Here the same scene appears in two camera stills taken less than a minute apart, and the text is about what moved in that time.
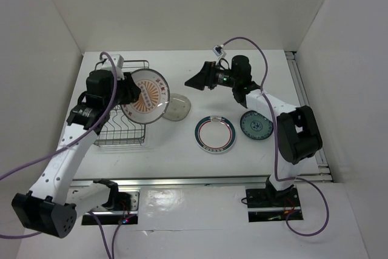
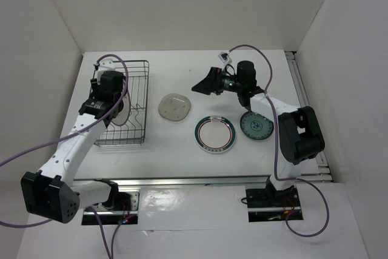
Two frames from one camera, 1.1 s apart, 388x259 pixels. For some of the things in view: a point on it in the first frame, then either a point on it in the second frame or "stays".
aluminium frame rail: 323,174 stays
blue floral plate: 255,125 stays
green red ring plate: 214,134 stays
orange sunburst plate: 153,100 → 123,116
